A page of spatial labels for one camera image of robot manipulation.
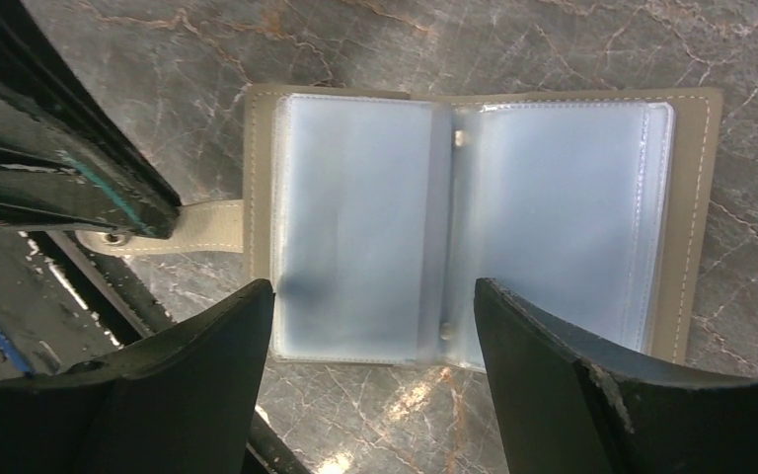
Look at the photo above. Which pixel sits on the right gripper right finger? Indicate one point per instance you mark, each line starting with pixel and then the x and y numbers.
pixel 568 401

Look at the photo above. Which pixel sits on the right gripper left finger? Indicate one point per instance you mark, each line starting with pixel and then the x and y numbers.
pixel 180 401

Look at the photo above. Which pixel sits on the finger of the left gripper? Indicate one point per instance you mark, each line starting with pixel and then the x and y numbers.
pixel 32 71
pixel 119 193

